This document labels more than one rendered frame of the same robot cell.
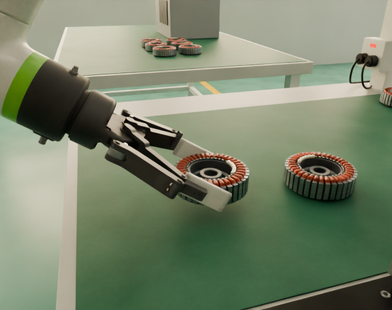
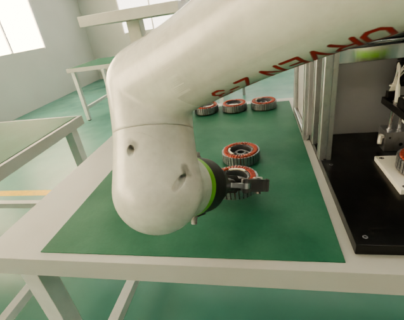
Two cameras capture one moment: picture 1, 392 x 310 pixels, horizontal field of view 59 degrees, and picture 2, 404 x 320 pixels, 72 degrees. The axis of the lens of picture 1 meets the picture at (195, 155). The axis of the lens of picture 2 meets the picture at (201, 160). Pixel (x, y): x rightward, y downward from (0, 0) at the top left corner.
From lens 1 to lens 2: 0.56 m
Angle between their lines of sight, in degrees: 53
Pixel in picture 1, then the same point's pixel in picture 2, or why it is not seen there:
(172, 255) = (281, 218)
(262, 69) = (55, 136)
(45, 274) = not seen: outside the picture
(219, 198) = not seen: hidden behind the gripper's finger
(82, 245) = (257, 255)
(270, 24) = not seen: outside the picture
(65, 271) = (280, 266)
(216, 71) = (24, 153)
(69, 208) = (205, 263)
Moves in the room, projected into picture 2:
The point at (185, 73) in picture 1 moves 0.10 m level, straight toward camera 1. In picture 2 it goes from (0, 169) to (16, 173)
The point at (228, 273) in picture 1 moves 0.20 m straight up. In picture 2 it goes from (300, 202) to (304, 119)
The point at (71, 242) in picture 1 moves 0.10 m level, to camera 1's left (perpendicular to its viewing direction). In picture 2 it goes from (249, 262) to (229, 311)
